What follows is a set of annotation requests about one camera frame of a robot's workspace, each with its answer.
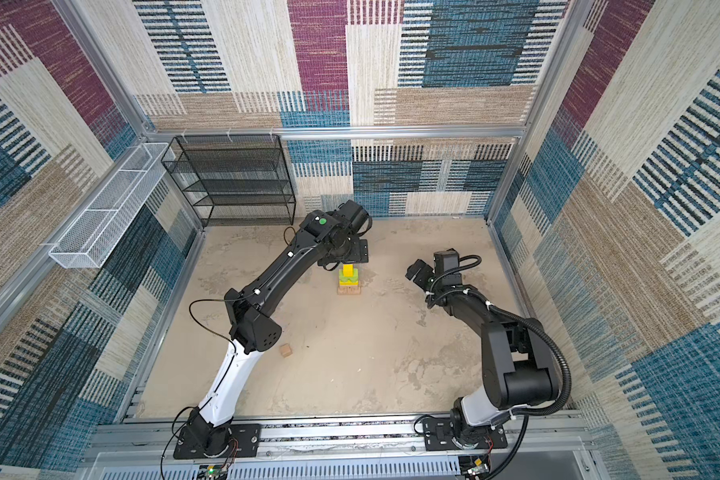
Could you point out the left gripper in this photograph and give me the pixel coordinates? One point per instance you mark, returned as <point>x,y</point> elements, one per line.
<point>360,248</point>

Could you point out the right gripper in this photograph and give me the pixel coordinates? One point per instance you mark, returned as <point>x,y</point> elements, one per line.
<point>426,269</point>

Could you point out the green rectangular block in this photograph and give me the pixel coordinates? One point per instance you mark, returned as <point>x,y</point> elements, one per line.
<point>349,280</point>

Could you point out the natural wood block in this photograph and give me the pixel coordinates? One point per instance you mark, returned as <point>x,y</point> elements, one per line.
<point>349,290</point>

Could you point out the small natural wood cube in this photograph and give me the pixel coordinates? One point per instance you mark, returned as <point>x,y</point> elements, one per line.
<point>285,350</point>

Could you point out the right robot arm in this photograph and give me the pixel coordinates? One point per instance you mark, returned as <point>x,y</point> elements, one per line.
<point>524,372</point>

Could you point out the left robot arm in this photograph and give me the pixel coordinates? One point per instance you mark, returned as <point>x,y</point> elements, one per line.
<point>328,239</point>

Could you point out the black wire shelf rack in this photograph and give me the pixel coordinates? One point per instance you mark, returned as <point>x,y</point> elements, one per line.
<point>233,180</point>

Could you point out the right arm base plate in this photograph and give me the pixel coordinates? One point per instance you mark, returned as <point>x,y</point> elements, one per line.
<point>442,434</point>

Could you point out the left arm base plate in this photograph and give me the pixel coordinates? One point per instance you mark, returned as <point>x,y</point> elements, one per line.
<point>246,441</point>

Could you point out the white wire mesh basket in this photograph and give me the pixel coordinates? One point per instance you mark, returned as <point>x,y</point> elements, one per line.
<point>91,238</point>

